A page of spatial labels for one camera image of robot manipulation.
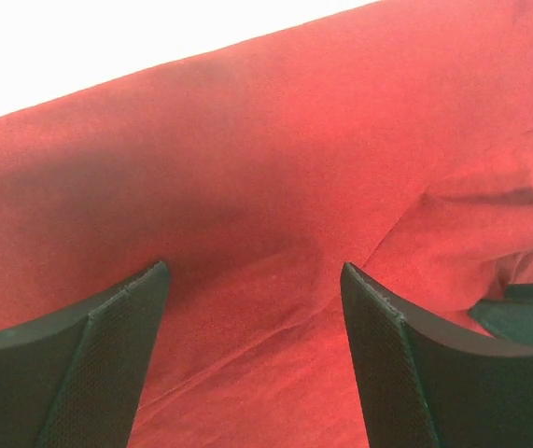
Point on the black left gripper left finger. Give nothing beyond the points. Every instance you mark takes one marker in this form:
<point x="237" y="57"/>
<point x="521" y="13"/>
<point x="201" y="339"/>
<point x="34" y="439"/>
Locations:
<point x="74" y="377"/>

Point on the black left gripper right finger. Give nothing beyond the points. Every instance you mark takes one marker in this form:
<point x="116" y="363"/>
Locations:
<point x="424" y="381"/>

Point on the red t shirt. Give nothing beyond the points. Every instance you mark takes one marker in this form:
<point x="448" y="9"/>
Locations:
<point x="397" y="136"/>

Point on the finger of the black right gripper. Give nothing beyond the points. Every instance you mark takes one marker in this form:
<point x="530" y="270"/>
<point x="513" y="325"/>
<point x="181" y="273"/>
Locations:
<point x="509" y="318"/>

